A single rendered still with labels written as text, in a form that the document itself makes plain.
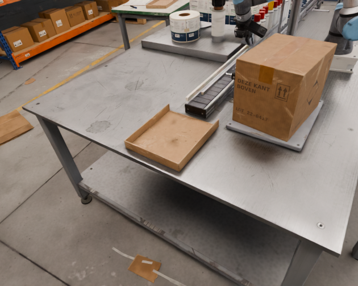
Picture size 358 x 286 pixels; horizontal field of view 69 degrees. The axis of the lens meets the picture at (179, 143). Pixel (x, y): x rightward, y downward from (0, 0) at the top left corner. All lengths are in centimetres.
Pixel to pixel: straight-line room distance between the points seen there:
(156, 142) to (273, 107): 46
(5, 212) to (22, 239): 32
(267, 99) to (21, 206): 188
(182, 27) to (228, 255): 137
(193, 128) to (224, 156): 21
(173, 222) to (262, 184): 75
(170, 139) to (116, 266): 93
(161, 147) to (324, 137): 63
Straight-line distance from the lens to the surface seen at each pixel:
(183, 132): 109
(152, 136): 109
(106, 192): 177
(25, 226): 215
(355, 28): 148
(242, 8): 141
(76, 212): 204
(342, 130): 121
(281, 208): 87
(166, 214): 157
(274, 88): 96
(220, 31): 182
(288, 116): 99
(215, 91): 127
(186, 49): 177
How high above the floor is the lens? 152
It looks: 41 degrees down
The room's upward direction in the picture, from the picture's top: 6 degrees counter-clockwise
